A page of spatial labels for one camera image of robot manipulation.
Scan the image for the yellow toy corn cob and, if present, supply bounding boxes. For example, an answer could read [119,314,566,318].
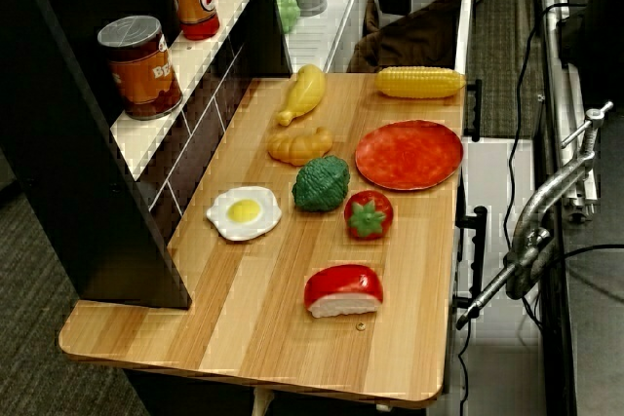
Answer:
[374,65,467,100]

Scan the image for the orange red round plate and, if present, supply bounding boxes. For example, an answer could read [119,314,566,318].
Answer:
[354,119,465,192]

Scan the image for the white toy kitchen counter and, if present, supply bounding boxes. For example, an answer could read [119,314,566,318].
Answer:
[281,0,368,73]

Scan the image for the light green toy grapes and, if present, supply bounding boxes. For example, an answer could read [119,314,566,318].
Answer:
[274,0,302,36]

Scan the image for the yellow toy squash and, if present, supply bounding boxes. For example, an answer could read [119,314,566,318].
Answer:
[276,63,328,128]

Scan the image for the tan toy croissant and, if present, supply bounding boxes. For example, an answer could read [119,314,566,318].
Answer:
[266,126,335,168]

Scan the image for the white drawer cabinet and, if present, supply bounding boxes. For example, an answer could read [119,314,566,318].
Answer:
[441,0,545,416]

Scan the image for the green toy broccoli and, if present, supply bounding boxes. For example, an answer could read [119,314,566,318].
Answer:
[291,155,352,214]

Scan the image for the red toy tomato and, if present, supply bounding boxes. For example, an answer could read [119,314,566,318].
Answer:
[343,189,395,242]

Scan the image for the brown toy beans can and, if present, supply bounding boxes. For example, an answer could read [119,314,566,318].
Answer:
[97,15,184,121]

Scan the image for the grey metal C clamp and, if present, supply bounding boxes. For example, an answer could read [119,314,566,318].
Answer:
[454,100,615,331]

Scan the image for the white toy fried egg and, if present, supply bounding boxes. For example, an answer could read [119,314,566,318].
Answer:
[205,185,284,243]

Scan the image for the red white toy sushi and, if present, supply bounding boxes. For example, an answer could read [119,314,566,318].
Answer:
[303,263,385,321]

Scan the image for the black shelf unit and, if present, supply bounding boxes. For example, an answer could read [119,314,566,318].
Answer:
[0,0,294,311]

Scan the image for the short black drawer handle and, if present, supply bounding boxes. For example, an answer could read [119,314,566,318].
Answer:
[464,78,484,143]

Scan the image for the long black cable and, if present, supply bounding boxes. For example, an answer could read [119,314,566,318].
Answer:
[501,1,588,261]

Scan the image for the aluminium frame rail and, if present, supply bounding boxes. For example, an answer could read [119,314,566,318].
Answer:
[534,0,602,216]

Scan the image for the long black drawer handle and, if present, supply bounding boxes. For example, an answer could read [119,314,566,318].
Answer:
[453,206,489,311]

